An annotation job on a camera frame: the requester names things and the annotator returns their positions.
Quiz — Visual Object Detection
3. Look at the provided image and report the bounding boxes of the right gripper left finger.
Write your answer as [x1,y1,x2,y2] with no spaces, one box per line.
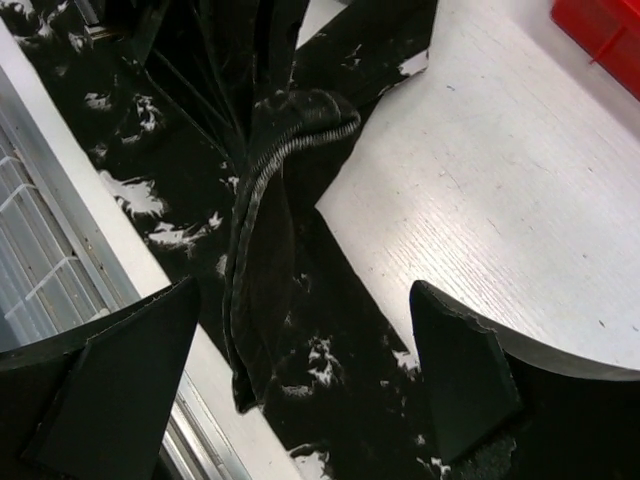
[1,277,201,480]

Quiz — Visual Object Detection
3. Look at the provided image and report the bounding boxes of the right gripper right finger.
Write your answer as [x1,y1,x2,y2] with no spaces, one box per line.
[410,281,639,479]

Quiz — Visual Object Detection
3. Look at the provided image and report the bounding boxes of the black white splatter trousers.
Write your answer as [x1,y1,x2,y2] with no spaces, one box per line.
[0,0,516,480]

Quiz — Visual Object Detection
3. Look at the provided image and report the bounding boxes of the red plastic bin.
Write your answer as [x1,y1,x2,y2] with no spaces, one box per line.
[550,0,639,99]

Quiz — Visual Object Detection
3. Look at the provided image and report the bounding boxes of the aluminium rail frame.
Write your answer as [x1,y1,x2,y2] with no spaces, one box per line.
[0,64,251,480]

